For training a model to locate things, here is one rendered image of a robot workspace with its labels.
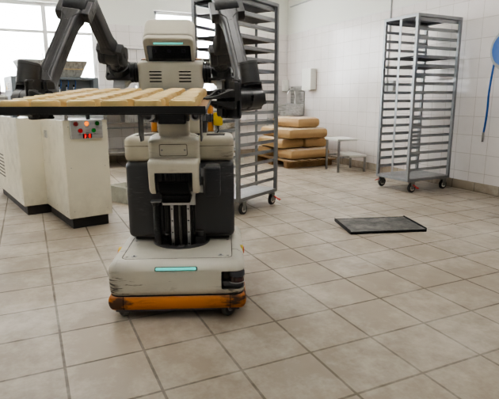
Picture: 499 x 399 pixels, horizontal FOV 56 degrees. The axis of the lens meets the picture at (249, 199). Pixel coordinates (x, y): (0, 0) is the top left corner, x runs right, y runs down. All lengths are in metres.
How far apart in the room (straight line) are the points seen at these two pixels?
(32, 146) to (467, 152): 4.40
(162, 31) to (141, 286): 1.11
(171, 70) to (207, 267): 0.87
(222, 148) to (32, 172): 2.46
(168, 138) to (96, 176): 1.84
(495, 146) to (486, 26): 1.23
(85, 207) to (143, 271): 1.80
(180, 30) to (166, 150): 0.50
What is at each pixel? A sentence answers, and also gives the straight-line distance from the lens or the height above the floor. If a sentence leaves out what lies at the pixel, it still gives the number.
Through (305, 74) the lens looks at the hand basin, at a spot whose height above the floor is 1.38.
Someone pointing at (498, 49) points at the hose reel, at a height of 1.45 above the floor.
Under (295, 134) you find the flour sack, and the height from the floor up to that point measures 0.49.
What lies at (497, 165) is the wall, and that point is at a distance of 5.51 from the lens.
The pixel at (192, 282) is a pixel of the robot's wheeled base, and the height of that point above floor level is 0.18.
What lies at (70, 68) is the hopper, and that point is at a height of 1.26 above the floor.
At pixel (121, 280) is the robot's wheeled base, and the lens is 2.23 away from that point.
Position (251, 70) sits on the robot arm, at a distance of 1.33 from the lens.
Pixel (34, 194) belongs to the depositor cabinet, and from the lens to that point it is 4.52.
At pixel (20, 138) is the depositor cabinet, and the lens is 4.45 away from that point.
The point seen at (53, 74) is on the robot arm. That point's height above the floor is 1.06.
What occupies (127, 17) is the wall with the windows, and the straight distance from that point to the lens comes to 8.01.
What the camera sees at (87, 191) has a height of 0.29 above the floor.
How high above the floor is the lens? 1.00
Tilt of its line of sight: 12 degrees down
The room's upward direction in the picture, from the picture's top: straight up
